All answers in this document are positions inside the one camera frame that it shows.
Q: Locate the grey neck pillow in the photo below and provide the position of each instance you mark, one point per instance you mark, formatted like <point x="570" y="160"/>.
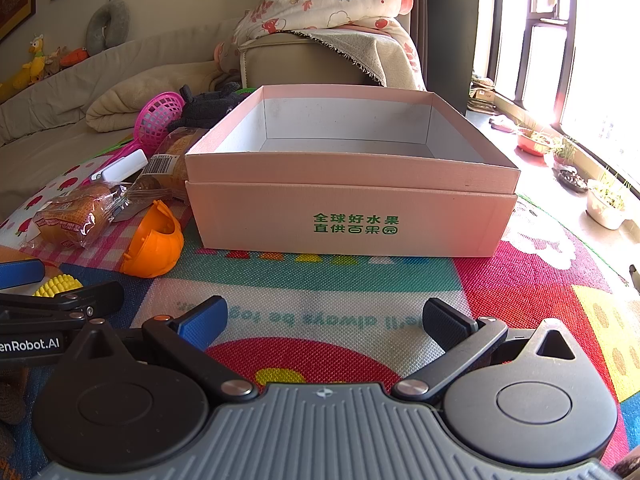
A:
<point x="106" y="25"/>

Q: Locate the white plant pot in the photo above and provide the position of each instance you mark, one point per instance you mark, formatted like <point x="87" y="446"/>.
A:
<point x="605" y="207"/>

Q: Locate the floral quilt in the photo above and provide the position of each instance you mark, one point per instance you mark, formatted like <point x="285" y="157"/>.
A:
<point x="320" y="2"/>

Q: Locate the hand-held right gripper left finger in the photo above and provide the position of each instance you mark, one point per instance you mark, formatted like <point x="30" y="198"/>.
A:
<point x="199" y="321"/>

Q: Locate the black plush toy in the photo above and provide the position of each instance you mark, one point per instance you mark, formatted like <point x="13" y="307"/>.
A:
<point x="205" y="107"/>

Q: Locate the beige sofa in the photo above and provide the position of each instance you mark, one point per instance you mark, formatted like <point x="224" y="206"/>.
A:
<point x="45" y="145"/>

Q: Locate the pink toy strainer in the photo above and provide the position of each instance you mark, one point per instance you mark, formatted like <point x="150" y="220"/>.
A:
<point x="161" y="115"/>

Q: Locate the beige folded blanket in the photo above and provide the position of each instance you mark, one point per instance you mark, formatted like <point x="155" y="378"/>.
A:
<point x="125" y="97"/>

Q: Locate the brown plush toy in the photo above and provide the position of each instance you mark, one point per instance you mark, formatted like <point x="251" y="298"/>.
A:
<point x="55" y="62"/>

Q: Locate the dark window frame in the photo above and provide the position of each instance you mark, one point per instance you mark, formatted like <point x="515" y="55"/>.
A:
<point x="527" y="35"/>

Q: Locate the pink cardboard box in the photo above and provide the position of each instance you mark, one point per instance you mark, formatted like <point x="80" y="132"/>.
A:
<point x="350" y="210"/>

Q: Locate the grey curtain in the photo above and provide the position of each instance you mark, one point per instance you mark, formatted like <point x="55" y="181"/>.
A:
<point x="445" y="25"/>

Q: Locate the red plant pot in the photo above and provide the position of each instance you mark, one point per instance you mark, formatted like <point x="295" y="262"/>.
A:
<point x="532" y="142"/>

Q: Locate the colourful play mat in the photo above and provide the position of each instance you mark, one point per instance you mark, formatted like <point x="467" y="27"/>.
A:
<point x="320" y="305"/>

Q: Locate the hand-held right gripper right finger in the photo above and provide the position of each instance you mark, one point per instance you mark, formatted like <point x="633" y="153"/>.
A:
<point x="446" y="324"/>

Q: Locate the dark plant bowl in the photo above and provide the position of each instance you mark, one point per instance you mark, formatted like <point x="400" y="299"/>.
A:
<point x="572" y="180"/>

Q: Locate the person's left hand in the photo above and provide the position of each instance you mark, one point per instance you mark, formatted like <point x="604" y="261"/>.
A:
<point x="11" y="395"/>

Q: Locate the yellow toy corn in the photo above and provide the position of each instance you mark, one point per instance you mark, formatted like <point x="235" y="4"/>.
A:
<point x="57" y="286"/>

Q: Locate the small cardboard box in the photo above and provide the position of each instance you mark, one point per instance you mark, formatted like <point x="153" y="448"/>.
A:
<point x="482" y="94"/>

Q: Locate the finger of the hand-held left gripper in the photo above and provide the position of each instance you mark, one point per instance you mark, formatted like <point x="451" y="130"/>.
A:
<point x="20" y="274"/>
<point x="75" y="299"/>

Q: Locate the orange toy pumpkin half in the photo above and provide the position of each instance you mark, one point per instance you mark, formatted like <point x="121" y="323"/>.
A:
<point x="155" y="250"/>

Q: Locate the bread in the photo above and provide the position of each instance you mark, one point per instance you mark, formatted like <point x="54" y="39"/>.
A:
<point x="75" y="215"/>
<point x="172" y="160"/>

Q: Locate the orange carrot plush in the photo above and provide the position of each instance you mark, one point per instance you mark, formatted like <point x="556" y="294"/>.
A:
<point x="75" y="57"/>

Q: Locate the yellow plush toy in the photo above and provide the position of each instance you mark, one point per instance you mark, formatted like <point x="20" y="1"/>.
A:
<point x="32" y="62"/>

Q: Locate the grey fringed cloth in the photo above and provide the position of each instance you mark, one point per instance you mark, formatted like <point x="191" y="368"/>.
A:
<point x="355" y="50"/>

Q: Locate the small green potted plant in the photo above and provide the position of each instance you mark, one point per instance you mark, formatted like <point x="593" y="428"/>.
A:
<point x="564" y="152"/>

